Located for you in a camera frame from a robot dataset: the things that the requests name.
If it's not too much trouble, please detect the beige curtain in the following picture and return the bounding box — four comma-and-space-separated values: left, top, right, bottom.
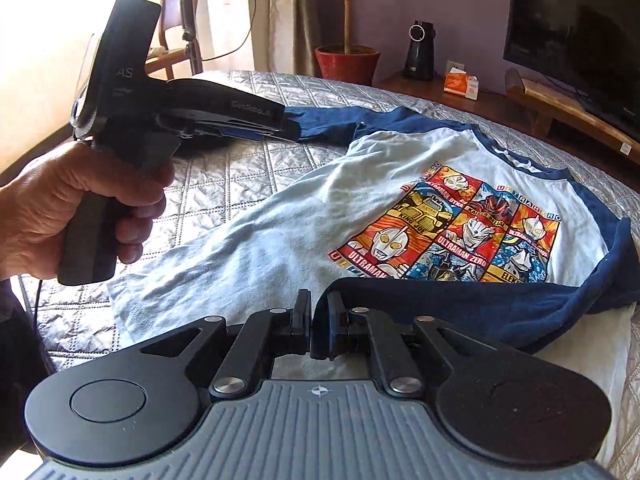
250, 0, 344, 77

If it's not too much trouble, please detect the orange tissue pack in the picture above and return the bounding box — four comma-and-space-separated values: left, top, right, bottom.
444, 67, 480, 101

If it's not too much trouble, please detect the black cylindrical speaker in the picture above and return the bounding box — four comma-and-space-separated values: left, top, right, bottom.
402, 21, 436, 81

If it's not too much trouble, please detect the black flat screen television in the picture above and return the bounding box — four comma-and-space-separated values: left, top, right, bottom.
503, 0, 639, 140

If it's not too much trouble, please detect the blue and white graphic shirt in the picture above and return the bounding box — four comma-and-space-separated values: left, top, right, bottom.
107, 107, 639, 352

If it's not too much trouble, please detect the red plant pot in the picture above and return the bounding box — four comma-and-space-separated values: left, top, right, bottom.
314, 44, 381, 86

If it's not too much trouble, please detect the person's left hand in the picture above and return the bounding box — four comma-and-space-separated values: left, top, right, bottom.
1, 142, 175, 281

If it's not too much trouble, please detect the wooden chair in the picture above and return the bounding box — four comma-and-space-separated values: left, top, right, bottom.
145, 0, 203, 80

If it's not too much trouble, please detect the wooden TV stand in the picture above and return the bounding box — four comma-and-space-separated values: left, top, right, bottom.
504, 68, 640, 165

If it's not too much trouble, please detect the potted tree trunk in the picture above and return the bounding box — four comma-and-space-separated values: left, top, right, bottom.
343, 0, 352, 55

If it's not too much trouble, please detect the white wall socket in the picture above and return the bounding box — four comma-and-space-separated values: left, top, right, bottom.
445, 61, 465, 74

